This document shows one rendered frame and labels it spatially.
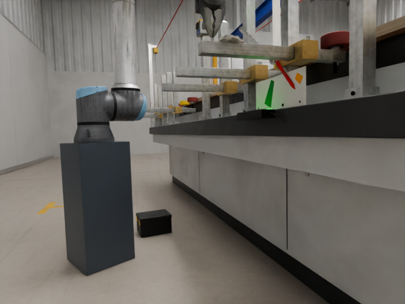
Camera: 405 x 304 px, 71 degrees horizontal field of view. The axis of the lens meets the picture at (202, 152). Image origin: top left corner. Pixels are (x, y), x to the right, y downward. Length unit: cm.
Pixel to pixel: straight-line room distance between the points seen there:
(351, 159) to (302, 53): 30
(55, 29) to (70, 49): 64
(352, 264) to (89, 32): 883
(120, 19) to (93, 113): 49
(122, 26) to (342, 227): 132
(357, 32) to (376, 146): 23
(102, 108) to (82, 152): 24
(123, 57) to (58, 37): 778
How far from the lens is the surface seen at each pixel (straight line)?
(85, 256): 147
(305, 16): 1121
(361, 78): 67
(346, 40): 93
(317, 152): 79
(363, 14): 70
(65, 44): 921
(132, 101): 152
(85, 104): 145
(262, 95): 97
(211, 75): 99
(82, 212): 141
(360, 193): 98
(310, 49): 83
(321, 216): 113
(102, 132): 144
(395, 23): 89
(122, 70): 155
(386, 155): 66
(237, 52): 76
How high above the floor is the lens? 64
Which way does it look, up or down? 4 degrees down
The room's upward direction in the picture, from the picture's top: 2 degrees counter-clockwise
